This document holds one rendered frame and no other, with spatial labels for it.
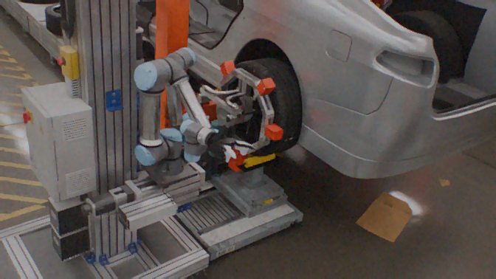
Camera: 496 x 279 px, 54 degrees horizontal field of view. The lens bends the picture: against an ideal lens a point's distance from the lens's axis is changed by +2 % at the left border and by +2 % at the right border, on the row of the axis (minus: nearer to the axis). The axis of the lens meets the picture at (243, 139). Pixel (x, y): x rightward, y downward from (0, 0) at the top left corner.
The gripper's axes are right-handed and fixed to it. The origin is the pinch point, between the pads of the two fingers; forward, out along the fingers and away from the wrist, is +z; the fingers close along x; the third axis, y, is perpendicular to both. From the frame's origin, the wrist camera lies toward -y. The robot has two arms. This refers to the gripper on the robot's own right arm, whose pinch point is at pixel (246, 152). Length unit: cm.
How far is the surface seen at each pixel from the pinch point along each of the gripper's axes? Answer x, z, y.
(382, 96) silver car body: -87, 24, -20
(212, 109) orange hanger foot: -122, -108, 45
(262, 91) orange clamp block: -87, -48, 4
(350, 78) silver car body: -91, 2, -22
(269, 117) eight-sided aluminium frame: -89, -40, 18
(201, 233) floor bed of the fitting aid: -69, -60, 109
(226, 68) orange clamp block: -98, -86, 2
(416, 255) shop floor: -164, 61, 101
